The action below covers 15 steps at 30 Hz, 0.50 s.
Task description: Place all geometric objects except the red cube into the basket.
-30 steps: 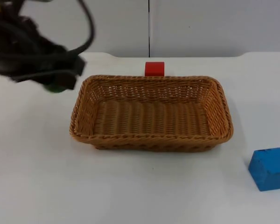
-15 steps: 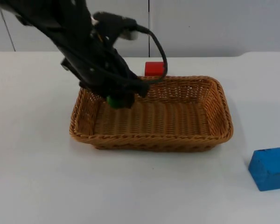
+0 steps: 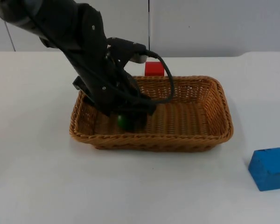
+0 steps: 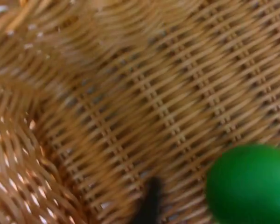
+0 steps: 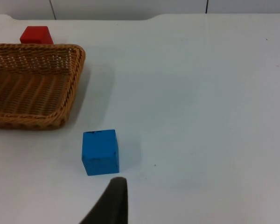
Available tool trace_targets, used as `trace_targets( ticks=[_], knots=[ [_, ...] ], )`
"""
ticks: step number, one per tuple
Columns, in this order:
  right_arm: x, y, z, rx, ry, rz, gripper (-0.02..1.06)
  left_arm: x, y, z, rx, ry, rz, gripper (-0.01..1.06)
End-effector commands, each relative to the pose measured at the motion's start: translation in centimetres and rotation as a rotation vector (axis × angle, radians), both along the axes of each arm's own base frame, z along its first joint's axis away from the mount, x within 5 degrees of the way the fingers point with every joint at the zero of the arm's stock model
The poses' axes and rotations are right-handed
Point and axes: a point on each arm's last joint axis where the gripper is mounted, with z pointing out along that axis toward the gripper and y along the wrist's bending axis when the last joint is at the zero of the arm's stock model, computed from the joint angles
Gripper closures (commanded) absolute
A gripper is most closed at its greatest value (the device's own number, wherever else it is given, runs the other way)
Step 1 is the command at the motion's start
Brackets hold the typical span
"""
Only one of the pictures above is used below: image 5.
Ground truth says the brown wicker basket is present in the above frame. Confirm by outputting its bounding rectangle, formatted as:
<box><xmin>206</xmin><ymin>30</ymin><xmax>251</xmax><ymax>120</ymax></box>
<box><xmin>0</xmin><ymin>42</ymin><xmax>86</xmax><ymax>131</ymax></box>

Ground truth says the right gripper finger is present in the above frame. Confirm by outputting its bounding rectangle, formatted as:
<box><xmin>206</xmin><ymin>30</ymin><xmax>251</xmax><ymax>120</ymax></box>
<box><xmin>78</xmin><ymin>177</ymin><xmax>129</xmax><ymax>224</ymax></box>

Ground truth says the red cube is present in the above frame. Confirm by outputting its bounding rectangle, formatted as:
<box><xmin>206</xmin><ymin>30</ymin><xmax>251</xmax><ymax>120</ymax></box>
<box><xmin>19</xmin><ymin>26</ymin><xmax>55</xmax><ymax>45</ymax></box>

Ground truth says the blue cube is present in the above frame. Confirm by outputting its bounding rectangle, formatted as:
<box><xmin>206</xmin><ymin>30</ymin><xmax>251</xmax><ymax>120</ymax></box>
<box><xmin>81</xmin><ymin>129</ymin><xmax>120</xmax><ymax>176</ymax></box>

